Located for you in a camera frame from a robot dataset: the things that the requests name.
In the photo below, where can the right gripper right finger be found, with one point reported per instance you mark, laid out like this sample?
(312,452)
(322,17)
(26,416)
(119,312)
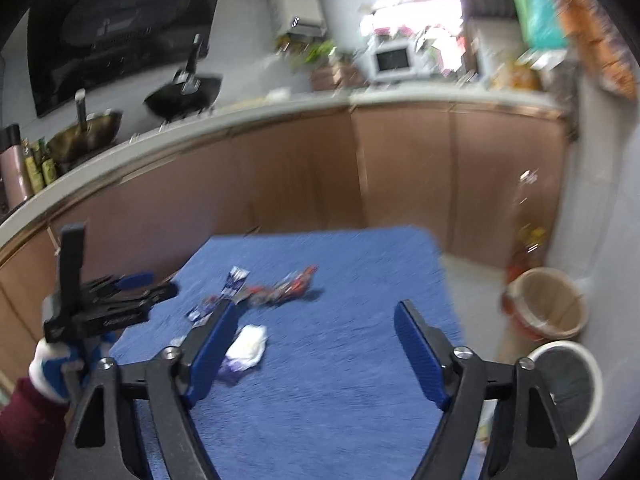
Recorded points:
(527,439)

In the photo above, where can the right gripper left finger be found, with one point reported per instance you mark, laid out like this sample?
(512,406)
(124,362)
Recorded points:
(104,440)

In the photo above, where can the blue white snack wrapper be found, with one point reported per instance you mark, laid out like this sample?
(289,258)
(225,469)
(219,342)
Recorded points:
(233,284)

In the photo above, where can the white tissue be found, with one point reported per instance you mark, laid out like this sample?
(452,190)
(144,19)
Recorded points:
(245,353)

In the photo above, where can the red silver snack wrapper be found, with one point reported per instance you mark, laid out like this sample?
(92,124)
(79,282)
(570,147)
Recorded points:
(294,286)

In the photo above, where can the dark red sleeve forearm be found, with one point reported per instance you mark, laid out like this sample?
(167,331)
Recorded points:
(32,432)

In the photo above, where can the white rimmed trash bin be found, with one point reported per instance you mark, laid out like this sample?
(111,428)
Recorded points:
(575,383)

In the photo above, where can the brown kitchen cabinet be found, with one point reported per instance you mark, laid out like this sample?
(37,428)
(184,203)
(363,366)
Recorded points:
(150,203)

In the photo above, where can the left blue white gloved hand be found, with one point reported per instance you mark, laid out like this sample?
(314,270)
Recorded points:
(52,360)

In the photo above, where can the pink thermos bottle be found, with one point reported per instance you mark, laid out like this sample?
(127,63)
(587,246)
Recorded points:
(14,174)

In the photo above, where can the wooden bucket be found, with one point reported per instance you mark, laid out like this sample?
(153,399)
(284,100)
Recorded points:
(544,304)

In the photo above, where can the brass pot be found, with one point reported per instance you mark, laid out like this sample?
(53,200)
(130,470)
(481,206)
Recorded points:
(90,132)

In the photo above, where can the cooking oil bottle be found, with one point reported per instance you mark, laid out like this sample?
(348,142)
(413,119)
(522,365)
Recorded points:
(527,248)

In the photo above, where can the blue towel mat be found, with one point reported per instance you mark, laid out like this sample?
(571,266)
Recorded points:
(334,396)

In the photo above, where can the black wok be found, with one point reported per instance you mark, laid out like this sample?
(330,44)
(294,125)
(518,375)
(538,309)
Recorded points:
(189,92)

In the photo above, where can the black range hood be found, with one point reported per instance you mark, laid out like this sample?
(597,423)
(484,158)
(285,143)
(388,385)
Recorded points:
(87,44)

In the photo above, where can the brown rice cooker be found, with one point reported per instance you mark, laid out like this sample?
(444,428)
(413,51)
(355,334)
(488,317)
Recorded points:
(337,76)

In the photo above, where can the green potted vegetable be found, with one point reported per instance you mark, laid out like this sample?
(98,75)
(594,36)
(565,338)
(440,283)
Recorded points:
(319,52)

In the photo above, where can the white water heater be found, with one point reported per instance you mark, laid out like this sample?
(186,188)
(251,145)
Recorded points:
(297,17)

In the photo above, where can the white microwave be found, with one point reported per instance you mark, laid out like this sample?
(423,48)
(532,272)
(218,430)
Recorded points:
(395,60)

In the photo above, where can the teal plastic bag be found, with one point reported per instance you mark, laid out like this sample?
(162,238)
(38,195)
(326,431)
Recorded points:
(543,29)

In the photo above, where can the orange floral apron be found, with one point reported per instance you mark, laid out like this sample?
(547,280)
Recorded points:
(600,46)

